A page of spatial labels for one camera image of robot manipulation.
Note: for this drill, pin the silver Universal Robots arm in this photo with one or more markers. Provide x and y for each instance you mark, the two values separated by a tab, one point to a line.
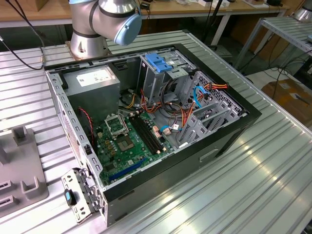
107	17

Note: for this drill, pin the perforated metal disk bay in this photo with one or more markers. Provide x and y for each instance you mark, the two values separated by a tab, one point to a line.
197	132

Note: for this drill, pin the black RAM slot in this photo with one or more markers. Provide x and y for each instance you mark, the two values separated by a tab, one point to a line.
142	135
149	132

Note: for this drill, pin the grey optical drive cage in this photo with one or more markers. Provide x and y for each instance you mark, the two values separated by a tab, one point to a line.
152	85

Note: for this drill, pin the CPU socket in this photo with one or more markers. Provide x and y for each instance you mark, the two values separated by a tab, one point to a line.
124	144

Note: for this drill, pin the green motherboard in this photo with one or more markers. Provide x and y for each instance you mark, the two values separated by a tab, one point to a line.
136	158

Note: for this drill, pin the blue drive bay latch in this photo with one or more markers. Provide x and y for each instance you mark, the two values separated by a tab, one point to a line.
157	64

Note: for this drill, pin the black open PC case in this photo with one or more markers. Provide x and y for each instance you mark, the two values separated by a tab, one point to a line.
170	175

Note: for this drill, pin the blue expansion slot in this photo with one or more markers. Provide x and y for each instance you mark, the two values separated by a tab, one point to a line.
126	170

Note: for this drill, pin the grey power supply unit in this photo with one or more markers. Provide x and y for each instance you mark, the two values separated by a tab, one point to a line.
92	95

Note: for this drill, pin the black case fan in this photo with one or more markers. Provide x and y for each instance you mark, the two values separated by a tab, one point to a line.
85	126

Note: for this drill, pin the black blue release latch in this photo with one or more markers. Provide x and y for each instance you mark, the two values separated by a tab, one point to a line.
69	197

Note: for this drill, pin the small white box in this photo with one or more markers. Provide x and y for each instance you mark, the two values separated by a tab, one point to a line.
204	2

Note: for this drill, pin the flat brown cardboard box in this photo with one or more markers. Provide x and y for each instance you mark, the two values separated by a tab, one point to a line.
285	97

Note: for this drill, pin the grey part rack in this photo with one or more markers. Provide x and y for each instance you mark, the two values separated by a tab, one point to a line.
22	161

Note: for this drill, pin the metal slat side table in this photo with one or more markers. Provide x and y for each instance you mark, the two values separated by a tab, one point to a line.
280	26

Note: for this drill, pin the small black device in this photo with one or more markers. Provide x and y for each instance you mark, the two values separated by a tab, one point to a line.
274	2

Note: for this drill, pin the metal slot retainer bracket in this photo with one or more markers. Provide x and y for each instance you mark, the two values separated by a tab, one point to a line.
70	179

